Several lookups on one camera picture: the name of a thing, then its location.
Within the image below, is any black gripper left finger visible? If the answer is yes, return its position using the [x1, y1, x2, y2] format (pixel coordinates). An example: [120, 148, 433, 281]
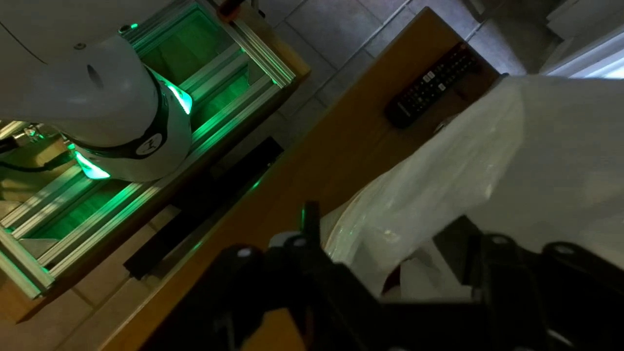
[139, 201, 396, 351]

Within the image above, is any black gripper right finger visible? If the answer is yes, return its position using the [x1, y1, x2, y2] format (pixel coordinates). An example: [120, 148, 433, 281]
[389, 214, 624, 351]

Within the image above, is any black remote control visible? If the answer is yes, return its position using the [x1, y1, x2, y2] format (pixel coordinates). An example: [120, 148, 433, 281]
[387, 41, 484, 129]

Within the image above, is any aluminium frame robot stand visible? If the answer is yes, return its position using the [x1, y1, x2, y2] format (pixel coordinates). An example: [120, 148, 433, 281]
[0, 0, 313, 300]

